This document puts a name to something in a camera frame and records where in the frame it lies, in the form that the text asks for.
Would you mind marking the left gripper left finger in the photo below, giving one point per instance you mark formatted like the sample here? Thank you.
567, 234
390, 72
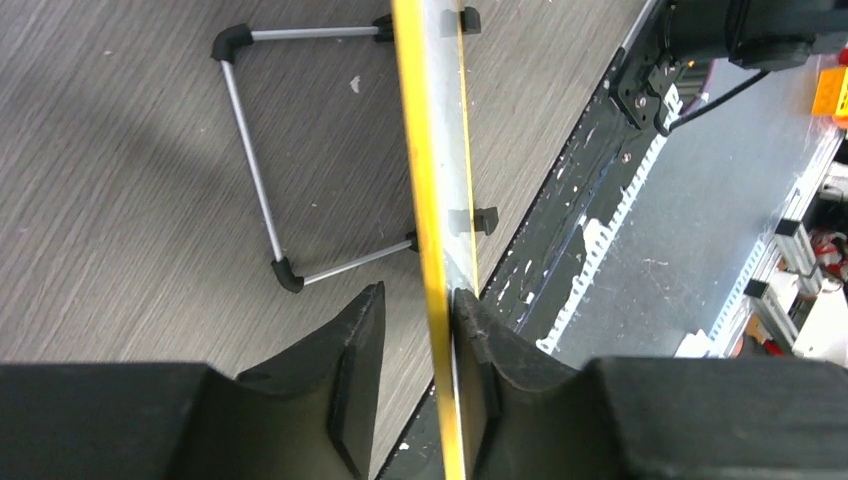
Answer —
306, 413

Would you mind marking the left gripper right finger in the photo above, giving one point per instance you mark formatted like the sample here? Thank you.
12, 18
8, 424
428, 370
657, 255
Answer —
526, 415

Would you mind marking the metal wire whiteboard stand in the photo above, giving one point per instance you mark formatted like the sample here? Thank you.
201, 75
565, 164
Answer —
315, 94

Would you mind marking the yellow framed whiteboard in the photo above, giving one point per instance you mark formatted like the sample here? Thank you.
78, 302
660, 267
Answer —
430, 54

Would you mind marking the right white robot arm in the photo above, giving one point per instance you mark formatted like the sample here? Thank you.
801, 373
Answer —
766, 35

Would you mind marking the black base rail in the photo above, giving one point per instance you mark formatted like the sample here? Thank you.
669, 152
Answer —
533, 278

